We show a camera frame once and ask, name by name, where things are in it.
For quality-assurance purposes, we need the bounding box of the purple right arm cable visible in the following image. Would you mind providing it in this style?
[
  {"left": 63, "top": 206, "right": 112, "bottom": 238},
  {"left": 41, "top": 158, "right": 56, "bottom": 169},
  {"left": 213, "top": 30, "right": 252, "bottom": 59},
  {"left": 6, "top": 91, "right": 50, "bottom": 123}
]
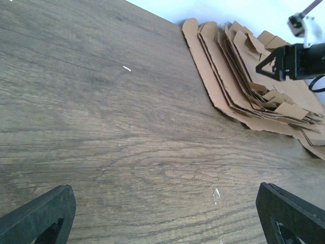
[{"left": 301, "top": 0, "right": 322, "bottom": 17}]

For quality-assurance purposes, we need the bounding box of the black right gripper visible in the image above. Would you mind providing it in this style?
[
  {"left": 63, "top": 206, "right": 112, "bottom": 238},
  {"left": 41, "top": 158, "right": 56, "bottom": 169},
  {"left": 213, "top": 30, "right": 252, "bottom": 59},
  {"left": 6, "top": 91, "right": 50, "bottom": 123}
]
[{"left": 255, "top": 43, "right": 324, "bottom": 81}]

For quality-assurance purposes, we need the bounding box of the stack of flat cardboard blanks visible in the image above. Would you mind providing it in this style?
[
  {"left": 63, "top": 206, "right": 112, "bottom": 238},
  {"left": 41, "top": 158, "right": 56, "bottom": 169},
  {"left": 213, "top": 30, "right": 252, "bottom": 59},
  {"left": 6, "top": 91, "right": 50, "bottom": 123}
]
[{"left": 182, "top": 18, "right": 324, "bottom": 159}]

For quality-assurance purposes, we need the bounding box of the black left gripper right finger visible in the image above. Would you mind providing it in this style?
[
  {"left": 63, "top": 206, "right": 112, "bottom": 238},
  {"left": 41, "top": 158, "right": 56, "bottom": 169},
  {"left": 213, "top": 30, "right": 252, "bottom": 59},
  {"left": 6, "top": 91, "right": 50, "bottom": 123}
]
[{"left": 255, "top": 182, "right": 324, "bottom": 243}]

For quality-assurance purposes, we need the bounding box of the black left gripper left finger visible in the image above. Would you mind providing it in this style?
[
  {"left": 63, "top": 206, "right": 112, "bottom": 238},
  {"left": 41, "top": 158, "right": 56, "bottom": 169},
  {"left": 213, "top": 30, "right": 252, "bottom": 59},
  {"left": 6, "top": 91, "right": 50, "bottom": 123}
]
[{"left": 1, "top": 185, "right": 76, "bottom": 243}]

